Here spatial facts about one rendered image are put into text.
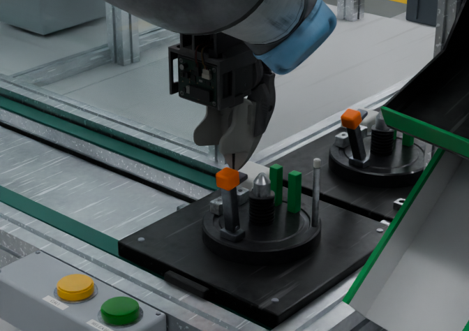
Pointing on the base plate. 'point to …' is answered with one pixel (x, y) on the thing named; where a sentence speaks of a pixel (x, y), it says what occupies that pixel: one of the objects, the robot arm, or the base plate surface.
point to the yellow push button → (75, 287)
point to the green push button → (120, 310)
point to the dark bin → (438, 95)
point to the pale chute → (422, 256)
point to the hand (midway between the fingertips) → (239, 156)
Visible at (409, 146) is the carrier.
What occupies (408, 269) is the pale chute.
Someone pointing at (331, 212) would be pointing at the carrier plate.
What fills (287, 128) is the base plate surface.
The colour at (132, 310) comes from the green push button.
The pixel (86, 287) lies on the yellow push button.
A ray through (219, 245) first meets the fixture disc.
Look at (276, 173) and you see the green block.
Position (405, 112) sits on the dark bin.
